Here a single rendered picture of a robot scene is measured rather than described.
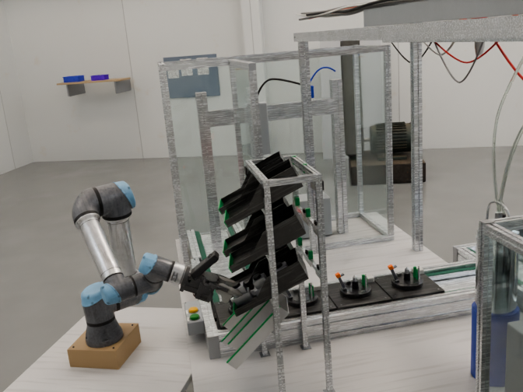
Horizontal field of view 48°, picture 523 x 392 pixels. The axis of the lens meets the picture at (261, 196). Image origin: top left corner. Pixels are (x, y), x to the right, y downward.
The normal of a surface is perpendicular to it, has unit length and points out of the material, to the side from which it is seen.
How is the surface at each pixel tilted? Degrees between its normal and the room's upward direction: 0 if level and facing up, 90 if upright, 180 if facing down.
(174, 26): 90
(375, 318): 90
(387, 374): 0
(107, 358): 90
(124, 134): 90
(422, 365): 0
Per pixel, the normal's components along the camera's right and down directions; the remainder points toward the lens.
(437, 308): 0.19, 0.25
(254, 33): -0.22, 0.28
